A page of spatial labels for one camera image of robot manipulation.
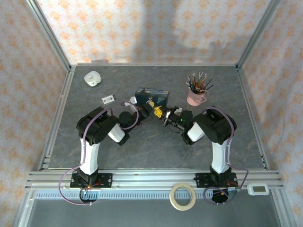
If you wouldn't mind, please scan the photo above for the silver key with ring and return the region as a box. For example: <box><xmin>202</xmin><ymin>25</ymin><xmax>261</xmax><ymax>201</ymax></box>
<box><xmin>162</xmin><ymin>109</ymin><xmax>171</xmax><ymax>127</ymax></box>

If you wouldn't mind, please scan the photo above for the blue printed cardboard box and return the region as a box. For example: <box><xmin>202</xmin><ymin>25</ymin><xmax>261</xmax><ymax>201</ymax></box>
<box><xmin>134</xmin><ymin>87</ymin><xmax>170</xmax><ymax>107</ymax></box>

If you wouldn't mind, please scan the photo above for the pink metal bucket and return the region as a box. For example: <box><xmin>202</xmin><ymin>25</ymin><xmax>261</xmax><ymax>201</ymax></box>
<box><xmin>187</xmin><ymin>90</ymin><xmax>208</xmax><ymax>106</ymax></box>

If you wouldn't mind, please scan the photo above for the id card in holder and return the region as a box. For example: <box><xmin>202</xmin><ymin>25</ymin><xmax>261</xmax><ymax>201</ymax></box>
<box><xmin>101</xmin><ymin>95</ymin><xmax>118</xmax><ymax>105</ymax></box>

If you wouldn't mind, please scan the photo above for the white round lidded container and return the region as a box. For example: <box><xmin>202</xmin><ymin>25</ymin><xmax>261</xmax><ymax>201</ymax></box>
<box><xmin>84</xmin><ymin>70</ymin><xmax>103</xmax><ymax>87</ymax></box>

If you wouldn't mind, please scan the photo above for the masking tape roll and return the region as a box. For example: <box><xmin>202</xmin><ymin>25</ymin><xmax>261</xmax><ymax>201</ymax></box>
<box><xmin>169</xmin><ymin>183</ymin><xmax>197</xmax><ymax>211</ymax></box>

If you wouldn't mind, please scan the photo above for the white digital thermometer display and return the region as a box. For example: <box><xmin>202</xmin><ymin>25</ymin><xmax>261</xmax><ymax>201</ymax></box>
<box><xmin>247</xmin><ymin>183</ymin><xmax>270</xmax><ymax>196</ymax></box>

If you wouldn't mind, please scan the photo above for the wide aluminium frame rail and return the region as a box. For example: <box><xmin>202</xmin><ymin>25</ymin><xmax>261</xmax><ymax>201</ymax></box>
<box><xmin>25</xmin><ymin>168</ymin><xmax>284</xmax><ymax>190</ymax></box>

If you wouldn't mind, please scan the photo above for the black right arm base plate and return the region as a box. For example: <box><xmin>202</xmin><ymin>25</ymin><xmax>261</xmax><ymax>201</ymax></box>
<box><xmin>195</xmin><ymin>172</ymin><xmax>238</xmax><ymax>189</ymax></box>

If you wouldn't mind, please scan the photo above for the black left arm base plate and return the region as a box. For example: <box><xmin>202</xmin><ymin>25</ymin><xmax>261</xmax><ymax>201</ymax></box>
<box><xmin>70</xmin><ymin>173</ymin><xmax>113</xmax><ymax>189</ymax></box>

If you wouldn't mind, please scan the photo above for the grey slotted cable duct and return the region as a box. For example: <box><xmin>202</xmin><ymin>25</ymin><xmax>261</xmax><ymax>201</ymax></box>
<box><xmin>35</xmin><ymin>191</ymin><xmax>272</xmax><ymax>200</ymax></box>

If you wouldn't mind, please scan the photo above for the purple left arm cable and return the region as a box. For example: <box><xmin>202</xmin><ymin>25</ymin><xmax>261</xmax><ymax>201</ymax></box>
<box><xmin>58</xmin><ymin>101</ymin><xmax>140</xmax><ymax>206</ymax></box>

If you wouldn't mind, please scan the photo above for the aluminium frame post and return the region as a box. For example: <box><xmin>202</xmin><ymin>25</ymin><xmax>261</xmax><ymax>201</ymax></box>
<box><xmin>236</xmin><ymin>0</ymin><xmax>284</xmax><ymax>70</ymax></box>
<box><xmin>25</xmin><ymin>0</ymin><xmax>72</xmax><ymax>70</ymax></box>

